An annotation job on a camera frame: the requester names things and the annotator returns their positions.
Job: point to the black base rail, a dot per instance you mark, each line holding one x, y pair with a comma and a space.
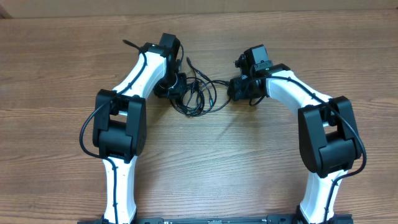
214, 221

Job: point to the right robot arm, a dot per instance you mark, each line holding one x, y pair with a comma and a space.
329, 142

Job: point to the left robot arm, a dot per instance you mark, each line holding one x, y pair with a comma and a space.
120, 121

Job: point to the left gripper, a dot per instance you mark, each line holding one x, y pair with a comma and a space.
159, 91

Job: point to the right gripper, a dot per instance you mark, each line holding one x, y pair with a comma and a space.
237, 89

